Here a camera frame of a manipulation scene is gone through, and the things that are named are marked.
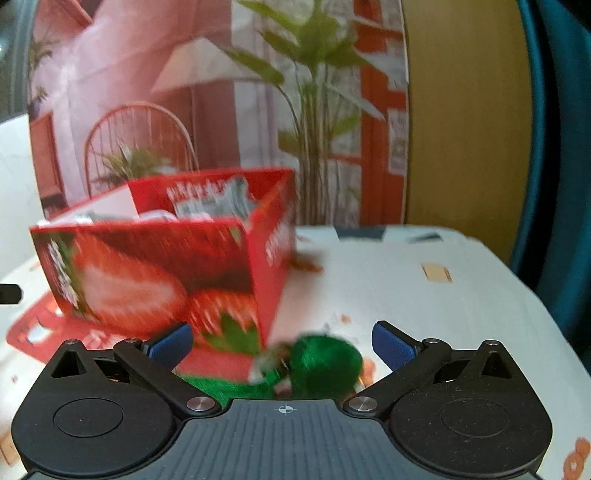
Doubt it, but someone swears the grey window frame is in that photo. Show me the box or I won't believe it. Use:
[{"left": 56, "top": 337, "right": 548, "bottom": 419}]
[{"left": 0, "top": 0, "right": 43, "bottom": 121}]

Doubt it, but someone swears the teal curtain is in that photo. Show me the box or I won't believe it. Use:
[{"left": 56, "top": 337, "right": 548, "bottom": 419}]
[{"left": 508, "top": 0, "right": 591, "bottom": 333}]

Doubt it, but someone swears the white cartoon print tablecloth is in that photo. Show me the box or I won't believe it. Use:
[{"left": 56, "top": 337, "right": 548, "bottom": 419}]
[{"left": 0, "top": 224, "right": 591, "bottom": 480}]

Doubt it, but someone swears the clear plastic bag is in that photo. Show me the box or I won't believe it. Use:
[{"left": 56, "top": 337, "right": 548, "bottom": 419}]
[{"left": 174, "top": 178, "right": 257, "bottom": 220}]

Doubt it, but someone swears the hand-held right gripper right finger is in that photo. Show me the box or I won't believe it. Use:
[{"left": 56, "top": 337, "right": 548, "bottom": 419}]
[{"left": 342, "top": 320, "right": 520, "bottom": 418}]

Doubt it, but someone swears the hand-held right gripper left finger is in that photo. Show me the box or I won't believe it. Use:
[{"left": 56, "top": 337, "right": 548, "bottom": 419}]
[{"left": 46, "top": 322, "right": 222, "bottom": 418}]

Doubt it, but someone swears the wooden panel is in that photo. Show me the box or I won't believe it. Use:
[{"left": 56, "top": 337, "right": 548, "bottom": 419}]
[{"left": 402, "top": 0, "right": 536, "bottom": 269}]

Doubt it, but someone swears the white board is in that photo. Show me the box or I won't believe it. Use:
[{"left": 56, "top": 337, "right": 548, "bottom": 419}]
[{"left": 0, "top": 113, "right": 48, "bottom": 278}]

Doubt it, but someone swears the printed room scene wall tapestry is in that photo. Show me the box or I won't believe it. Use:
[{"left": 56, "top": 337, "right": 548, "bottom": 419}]
[{"left": 28, "top": 0, "right": 409, "bottom": 228}]

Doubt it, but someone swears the red strawberry print cardboard box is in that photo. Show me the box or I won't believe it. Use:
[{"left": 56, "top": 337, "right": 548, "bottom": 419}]
[{"left": 30, "top": 168, "right": 298, "bottom": 357}]

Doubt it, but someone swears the green mesh scrubber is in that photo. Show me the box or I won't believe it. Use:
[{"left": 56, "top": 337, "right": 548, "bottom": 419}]
[{"left": 178, "top": 332, "right": 365, "bottom": 402}]

